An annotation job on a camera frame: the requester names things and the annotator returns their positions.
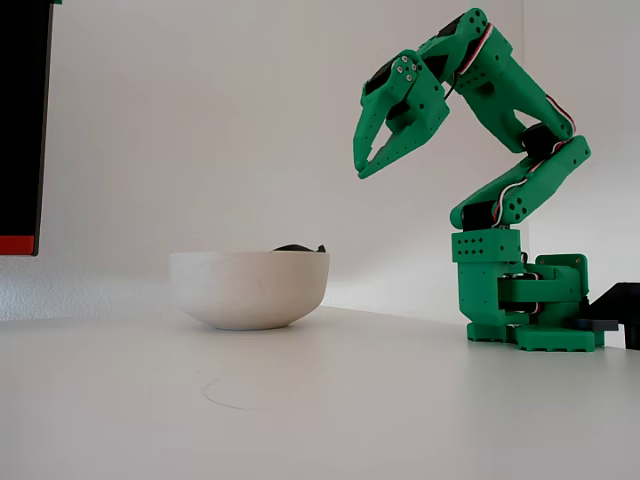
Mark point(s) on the black cloth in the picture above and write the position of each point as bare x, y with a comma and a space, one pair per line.
290, 248

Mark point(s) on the green gripper black servo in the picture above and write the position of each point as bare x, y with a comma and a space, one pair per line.
400, 102

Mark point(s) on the black bar clamp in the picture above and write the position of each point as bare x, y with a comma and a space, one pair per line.
617, 300

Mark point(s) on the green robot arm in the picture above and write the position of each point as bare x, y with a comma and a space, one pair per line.
505, 100

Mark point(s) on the black panel with red edge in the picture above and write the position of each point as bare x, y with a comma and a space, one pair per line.
20, 125

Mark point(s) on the white bowl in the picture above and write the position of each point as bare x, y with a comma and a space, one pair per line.
250, 290

